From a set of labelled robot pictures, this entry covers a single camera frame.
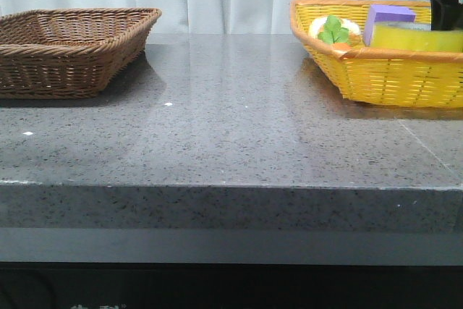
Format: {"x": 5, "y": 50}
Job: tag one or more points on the orange carrot toy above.
{"x": 341, "y": 46}

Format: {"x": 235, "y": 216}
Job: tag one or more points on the green leaf toy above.
{"x": 333, "y": 32}

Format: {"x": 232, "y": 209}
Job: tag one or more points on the yellow tape roll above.
{"x": 415, "y": 36}

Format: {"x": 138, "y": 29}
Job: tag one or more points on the white ring toy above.
{"x": 355, "y": 34}

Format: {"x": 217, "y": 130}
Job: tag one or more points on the purple foam block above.
{"x": 385, "y": 13}

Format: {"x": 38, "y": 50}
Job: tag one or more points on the yellow woven basket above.
{"x": 378, "y": 75}

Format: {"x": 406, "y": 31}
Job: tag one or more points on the brown wicker basket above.
{"x": 70, "y": 53}

